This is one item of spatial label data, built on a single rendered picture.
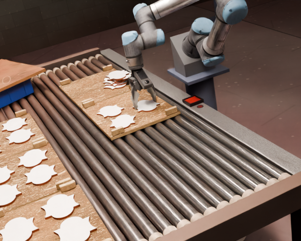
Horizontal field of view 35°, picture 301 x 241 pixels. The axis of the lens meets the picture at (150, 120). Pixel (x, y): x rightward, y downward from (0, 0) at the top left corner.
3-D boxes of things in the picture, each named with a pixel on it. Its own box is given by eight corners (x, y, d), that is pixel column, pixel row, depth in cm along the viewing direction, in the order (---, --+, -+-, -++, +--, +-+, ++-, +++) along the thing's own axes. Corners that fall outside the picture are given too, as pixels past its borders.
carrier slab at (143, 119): (143, 89, 254) (143, 86, 253) (180, 114, 220) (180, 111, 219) (81, 111, 243) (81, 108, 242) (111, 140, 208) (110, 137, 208)
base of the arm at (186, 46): (200, 33, 279) (204, 23, 270) (211, 54, 274) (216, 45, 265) (177, 39, 275) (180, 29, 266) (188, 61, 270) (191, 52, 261)
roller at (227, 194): (74, 68, 320) (72, 61, 318) (251, 212, 157) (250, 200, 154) (67, 70, 319) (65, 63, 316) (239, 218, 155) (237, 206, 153)
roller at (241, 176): (88, 63, 323) (86, 57, 321) (276, 200, 160) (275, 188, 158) (81, 65, 322) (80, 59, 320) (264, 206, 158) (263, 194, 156)
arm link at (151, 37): (158, 18, 221) (136, 24, 219) (166, 38, 218) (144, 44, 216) (157, 27, 229) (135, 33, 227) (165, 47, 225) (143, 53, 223)
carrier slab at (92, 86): (113, 70, 289) (113, 67, 288) (143, 88, 255) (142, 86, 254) (59, 88, 278) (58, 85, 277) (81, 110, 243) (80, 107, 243)
